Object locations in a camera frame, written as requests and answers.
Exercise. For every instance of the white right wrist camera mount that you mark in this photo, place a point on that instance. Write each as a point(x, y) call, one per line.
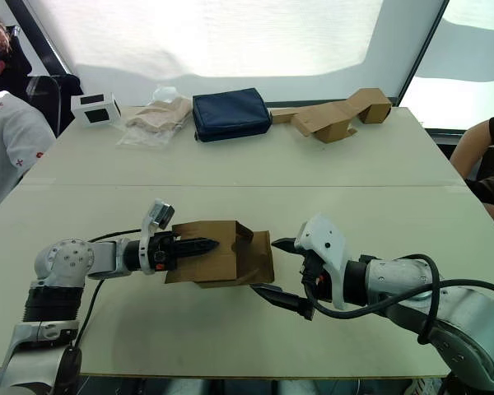
point(325, 243)

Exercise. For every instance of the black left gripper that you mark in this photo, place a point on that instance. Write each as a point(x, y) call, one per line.
point(164, 255)

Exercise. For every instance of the clear bag with beige cloth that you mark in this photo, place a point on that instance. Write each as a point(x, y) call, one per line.
point(156, 117)

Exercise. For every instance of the flattened brown cardboard box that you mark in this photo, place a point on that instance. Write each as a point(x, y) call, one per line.
point(333, 113)

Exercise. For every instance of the person in white sweater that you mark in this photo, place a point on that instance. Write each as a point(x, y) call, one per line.
point(8, 136)

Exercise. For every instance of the white cube with black squares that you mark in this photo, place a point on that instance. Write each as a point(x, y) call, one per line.
point(94, 115)

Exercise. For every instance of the black frame pole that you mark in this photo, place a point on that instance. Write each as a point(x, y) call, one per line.
point(426, 45)
point(49, 39)

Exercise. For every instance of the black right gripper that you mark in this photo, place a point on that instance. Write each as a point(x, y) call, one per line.
point(315, 271)

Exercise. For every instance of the person in dark shirt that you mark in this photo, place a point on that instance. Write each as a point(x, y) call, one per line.
point(473, 144)

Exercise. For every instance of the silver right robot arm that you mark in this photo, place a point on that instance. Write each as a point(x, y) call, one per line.
point(395, 275)

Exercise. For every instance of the black office chair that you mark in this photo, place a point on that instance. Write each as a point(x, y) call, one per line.
point(45, 94)

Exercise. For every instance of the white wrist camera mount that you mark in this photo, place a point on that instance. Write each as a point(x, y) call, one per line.
point(325, 243)
point(146, 247)

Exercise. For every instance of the small brown cardboard box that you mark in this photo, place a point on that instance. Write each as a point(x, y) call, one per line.
point(214, 267)

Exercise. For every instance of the navy blue fabric pouch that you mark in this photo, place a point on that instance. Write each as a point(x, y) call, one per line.
point(230, 115)

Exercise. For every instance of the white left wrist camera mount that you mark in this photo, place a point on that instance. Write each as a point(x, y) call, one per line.
point(146, 247)

